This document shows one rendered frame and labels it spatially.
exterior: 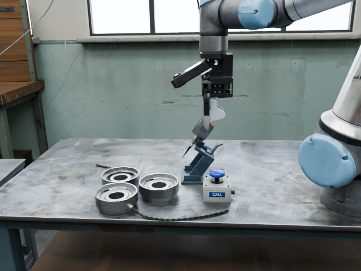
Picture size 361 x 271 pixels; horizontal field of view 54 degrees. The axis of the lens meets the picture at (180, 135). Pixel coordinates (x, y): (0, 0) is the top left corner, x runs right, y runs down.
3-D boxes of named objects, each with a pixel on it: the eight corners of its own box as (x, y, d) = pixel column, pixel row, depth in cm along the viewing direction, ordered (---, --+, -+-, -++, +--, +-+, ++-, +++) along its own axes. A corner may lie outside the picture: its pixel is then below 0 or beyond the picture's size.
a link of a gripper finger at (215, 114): (225, 133, 97) (225, 99, 95) (203, 133, 97) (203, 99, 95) (224, 131, 100) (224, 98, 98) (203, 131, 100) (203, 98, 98)
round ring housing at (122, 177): (100, 182, 104) (99, 169, 102) (136, 177, 106) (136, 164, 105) (103, 198, 94) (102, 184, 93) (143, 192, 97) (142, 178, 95)
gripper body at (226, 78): (232, 100, 95) (233, 54, 91) (200, 100, 95) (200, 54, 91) (229, 94, 102) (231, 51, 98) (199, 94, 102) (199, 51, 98)
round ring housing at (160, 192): (186, 197, 94) (186, 183, 92) (151, 208, 88) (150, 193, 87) (166, 183, 102) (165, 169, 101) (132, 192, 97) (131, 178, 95)
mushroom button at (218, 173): (209, 191, 91) (209, 173, 90) (209, 184, 95) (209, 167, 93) (224, 191, 91) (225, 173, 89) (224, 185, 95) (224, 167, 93)
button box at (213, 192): (203, 202, 91) (203, 185, 89) (203, 190, 97) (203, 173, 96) (235, 204, 90) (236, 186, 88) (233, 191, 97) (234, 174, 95)
